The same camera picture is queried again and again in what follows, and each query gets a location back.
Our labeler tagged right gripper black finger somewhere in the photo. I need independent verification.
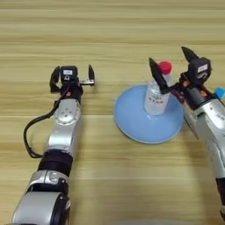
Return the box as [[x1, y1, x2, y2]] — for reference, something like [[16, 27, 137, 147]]
[[180, 45, 200, 63], [148, 56, 171, 95]]

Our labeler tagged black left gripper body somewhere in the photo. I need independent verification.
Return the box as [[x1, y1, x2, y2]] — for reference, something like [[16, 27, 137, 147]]
[[57, 79, 96, 104]]

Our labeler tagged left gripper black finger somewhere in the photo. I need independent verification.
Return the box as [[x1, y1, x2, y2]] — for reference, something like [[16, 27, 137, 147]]
[[48, 65, 62, 94], [87, 63, 96, 82]]

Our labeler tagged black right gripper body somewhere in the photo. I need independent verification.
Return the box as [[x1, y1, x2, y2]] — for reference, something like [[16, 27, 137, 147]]
[[160, 72, 216, 111]]

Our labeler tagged clear bottle with red cap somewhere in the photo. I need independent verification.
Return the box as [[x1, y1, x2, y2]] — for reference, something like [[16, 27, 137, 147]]
[[142, 60, 173, 116]]

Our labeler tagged right gripper small black box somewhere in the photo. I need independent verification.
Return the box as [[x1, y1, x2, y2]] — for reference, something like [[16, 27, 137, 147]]
[[188, 57, 213, 83]]

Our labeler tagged gripper small black box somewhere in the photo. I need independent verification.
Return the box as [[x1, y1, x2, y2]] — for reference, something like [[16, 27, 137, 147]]
[[188, 57, 213, 83], [59, 65, 80, 83]]

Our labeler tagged left gripper small black box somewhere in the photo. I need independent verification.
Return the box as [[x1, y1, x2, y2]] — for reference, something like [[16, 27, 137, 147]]
[[59, 65, 80, 83]]

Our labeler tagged small blue eraser block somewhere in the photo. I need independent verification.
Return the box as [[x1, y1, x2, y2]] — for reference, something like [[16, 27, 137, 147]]
[[214, 86, 225, 99]]

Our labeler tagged light blue round plate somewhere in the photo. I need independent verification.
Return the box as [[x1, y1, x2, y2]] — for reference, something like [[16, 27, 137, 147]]
[[112, 84, 185, 145]]

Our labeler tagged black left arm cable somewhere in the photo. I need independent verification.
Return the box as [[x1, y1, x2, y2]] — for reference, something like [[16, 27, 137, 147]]
[[23, 98, 62, 159]]

